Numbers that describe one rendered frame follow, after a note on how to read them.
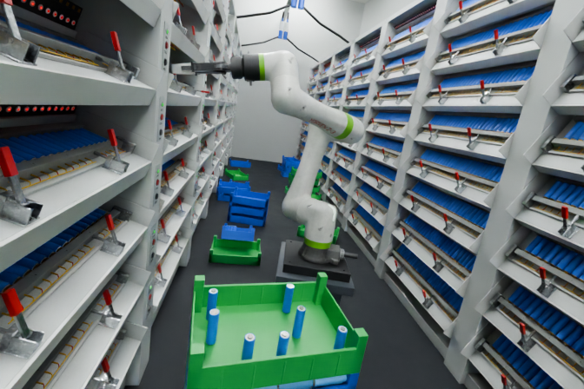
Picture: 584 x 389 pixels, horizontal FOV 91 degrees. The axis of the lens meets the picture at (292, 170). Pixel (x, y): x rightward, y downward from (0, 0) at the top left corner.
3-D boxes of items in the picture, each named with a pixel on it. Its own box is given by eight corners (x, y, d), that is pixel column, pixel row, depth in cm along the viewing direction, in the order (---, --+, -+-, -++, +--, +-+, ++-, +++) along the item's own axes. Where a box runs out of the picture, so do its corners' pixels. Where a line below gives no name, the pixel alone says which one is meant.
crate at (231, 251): (258, 249, 191) (260, 238, 189) (259, 266, 171) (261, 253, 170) (212, 246, 186) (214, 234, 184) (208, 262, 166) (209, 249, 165)
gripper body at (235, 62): (242, 77, 97) (215, 78, 96) (243, 80, 105) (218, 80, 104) (241, 54, 95) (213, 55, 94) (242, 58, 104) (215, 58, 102)
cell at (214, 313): (219, 314, 51) (215, 346, 53) (219, 307, 53) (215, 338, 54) (209, 315, 51) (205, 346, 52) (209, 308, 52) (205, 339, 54)
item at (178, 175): (191, 179, 149) (202, 155, 147) (153, 227, 90) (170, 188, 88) (153, 161, 144) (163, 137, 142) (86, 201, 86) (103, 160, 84)
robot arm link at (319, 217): (311, 234, 139) (317, 196, 137) (337, 246, 128) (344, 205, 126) (292, 238, 130) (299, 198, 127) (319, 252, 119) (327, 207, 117)
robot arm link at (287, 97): (323, 115, 126) (344, 105, 119) (327, 140, 122) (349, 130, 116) (262, 85, 99) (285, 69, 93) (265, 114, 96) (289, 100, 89)
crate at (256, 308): (319, 300, 71) (324, 271, 69) (360, 373, 52) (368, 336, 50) (191, 307, 62) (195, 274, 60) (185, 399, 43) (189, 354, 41)
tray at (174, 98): (197, 105, 141) (206, 88, 140) (161, 105, 83) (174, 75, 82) (158, 85, 137) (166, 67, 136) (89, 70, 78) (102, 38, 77)
